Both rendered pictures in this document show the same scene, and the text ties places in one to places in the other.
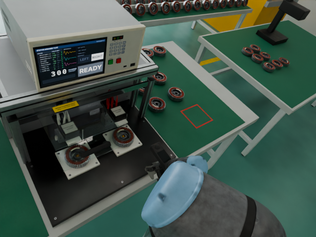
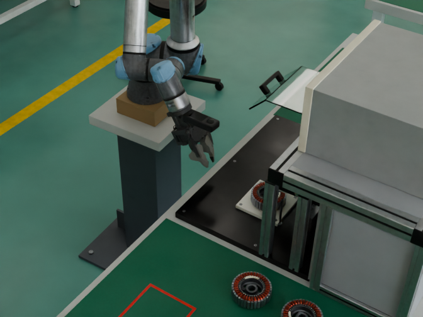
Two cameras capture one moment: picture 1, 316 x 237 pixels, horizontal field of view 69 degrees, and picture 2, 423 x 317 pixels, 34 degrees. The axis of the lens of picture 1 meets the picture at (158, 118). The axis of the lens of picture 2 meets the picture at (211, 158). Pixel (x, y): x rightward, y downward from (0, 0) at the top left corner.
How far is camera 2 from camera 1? 239 cm
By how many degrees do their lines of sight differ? 95
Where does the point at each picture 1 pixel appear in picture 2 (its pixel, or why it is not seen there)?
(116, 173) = (247, 166)
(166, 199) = not seen: outside the picture
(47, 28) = (385, 37)
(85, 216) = (252, 133)
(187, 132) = (166, 268)
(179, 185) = not seen: outside the picture
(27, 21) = (410, 36)
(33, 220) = (296, 117)
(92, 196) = (257, 141)
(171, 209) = not seen: outside the picture
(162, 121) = (221, 268)
